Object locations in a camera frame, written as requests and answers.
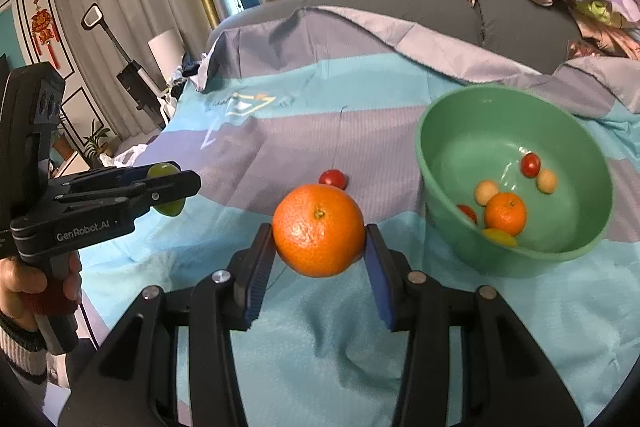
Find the white plastic bag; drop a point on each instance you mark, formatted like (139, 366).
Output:
(125, 154)

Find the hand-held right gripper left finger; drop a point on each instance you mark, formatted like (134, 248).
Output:
(257, 279)

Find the green plastic bowl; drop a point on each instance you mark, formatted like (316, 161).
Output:
(475, 137)

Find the floral patterned cloth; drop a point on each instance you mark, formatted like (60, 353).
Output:
(607, 32)

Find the person's left forearm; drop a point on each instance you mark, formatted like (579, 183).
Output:
(20, 352)

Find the short grey cushion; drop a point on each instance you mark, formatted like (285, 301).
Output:
(525, 32)

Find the dark clothing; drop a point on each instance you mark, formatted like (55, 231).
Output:
(192, 64)

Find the small yellow-brown fruit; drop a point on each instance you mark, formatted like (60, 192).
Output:
(546, 181)
(484, 192)

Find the red cherry tomato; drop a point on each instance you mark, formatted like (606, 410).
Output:
(332, 178)
(530, 164)

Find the black stick vacuum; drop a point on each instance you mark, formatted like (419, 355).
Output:
(135, 79)

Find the large red tomato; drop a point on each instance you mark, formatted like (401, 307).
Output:
(467, 214)

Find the yellow-green lemon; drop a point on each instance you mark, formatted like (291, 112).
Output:
(499, 238)

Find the red knot ornament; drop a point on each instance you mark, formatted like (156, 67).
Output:
(44, 27)

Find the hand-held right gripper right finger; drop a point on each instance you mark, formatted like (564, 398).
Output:
(380, 284)

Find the person's left hand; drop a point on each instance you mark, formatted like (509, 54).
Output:
(17, 287)

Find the orange tangerine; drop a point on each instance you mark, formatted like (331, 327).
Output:
(317, 229)
(505, 213)

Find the potted plant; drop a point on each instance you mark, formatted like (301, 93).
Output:
(97, 139)

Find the green lemon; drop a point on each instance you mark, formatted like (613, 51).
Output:
(171, 208)

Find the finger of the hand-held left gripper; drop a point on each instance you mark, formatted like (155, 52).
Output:
(165, 192)
(127, 175)

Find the white cylindrical appliance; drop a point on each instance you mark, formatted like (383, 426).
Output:
(165, 52)

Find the striped teal and purple blanket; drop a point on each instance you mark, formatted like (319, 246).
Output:
(310, 117)

